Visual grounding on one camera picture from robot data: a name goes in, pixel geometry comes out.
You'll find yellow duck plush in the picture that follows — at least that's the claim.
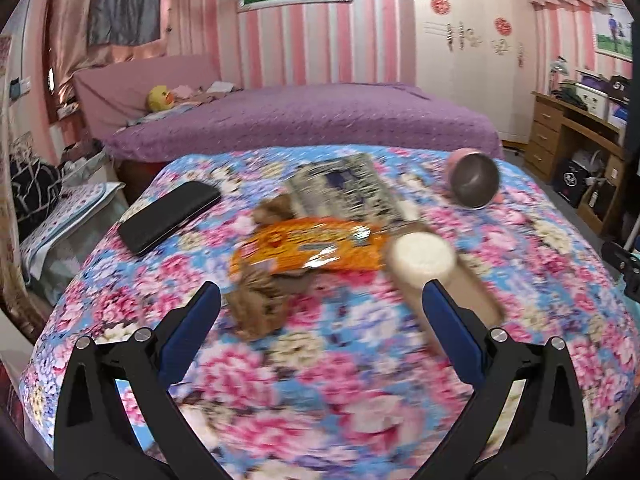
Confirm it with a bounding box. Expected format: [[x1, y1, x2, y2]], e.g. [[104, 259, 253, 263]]
[[146, 85, 176, 112]]

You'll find orange snack wrapper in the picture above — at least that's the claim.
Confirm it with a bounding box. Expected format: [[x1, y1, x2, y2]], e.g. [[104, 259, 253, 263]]
[[229, 216, 388, 281]]

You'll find mauve padded headboard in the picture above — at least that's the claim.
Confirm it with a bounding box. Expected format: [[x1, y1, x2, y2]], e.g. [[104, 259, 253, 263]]
[[72, 55, 223, 133]]

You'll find small framed couple picture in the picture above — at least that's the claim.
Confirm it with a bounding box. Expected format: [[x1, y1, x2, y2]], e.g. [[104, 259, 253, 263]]
[[592, 2, 636, 63]]

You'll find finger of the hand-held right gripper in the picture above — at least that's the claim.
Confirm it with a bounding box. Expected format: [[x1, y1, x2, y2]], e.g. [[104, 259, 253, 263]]
[[602, 240, 640, 281]]

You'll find blue white patterned packet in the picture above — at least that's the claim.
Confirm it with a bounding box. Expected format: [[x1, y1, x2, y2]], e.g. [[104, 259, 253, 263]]
[[285, 154, 418, 226]]

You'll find pink satin curtain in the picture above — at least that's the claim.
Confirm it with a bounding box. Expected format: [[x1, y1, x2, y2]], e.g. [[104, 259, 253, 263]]
[[47, 0, 168, 106]]

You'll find white storage box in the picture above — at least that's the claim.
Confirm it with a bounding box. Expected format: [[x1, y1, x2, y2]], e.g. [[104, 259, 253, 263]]
[[575, 84, 611, 113]]

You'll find blue dotted cushion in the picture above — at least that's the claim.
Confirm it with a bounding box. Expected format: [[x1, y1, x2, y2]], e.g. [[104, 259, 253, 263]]
[[20, 182, 126, 281]]

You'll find steel cup with pink handle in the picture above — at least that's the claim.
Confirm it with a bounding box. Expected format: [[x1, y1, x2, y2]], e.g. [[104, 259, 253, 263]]
[[442, 147, 502, 209]]

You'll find dark clothing on desk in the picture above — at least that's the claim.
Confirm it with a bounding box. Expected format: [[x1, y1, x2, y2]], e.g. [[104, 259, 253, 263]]
[[552, 86, 583, 107]]

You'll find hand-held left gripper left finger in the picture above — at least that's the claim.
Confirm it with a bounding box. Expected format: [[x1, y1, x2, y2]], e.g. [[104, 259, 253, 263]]
[[54, 281, 223, 480]]

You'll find black hanging jacket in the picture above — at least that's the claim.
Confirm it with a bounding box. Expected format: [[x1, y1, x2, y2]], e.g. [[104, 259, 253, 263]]
[[620, 35, 640, 206]]

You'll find black rectangular case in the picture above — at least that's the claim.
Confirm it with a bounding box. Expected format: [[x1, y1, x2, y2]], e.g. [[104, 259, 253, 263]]
[[117, 181, 222, 256]]

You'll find black paper bag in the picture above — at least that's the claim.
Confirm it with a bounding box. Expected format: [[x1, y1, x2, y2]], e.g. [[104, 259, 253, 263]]
[[552, 157, 591, 196]]

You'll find purple dotted bed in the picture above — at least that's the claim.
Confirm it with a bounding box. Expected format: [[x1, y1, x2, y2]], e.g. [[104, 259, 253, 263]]
[[102, 82, 506, 186]]

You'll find white wardrobe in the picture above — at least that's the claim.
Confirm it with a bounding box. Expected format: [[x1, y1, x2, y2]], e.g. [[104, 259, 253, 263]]
[[410, 0, 538, 146]]

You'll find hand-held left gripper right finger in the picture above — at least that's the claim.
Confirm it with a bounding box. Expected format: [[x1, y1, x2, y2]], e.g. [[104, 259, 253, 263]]
[[421, 280, 588, 480]]

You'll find floral beige curtain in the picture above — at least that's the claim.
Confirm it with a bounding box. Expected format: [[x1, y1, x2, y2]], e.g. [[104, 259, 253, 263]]
[[0, 35, 23, 286]]

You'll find grey window cloth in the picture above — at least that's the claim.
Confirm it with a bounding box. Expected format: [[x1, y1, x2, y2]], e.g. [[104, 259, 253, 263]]
[[87, 0, 163, 46]]

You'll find wooden desk with drawers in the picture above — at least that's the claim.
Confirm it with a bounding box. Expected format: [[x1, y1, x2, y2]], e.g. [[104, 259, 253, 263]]
[[530, 91, 631, 236]]

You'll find white small appliance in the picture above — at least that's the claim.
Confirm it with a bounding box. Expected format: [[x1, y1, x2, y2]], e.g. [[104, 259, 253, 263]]
[[575, 149, 608, 173]]

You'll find black patterned cushion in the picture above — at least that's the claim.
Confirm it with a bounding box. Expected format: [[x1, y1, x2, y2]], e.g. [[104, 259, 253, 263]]
[[10, 152, 63, 241]]

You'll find white round container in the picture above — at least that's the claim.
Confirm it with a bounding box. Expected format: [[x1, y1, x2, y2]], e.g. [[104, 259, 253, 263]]
[[387, 232, 457, 291]]

